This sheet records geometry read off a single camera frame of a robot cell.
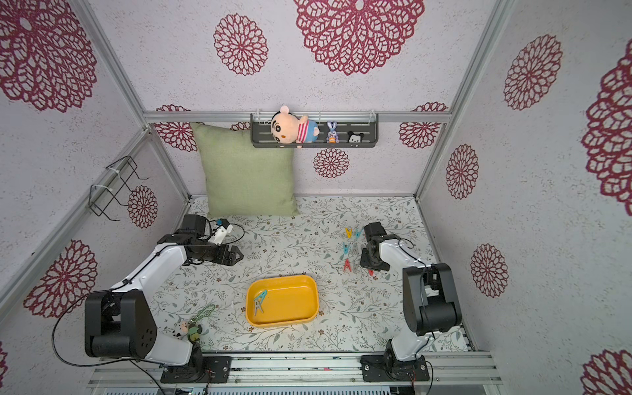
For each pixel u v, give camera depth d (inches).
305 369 29.4
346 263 38.3
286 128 33.0
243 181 39.2
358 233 41.8
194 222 27.6
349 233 41.7
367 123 37.1
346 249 40.2
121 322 16.8
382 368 28.7
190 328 31.5
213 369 28.8
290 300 35.7
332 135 35.5
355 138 36.2
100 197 28.7
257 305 33.6
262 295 34.5
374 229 30.5
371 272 35.5
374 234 29.9
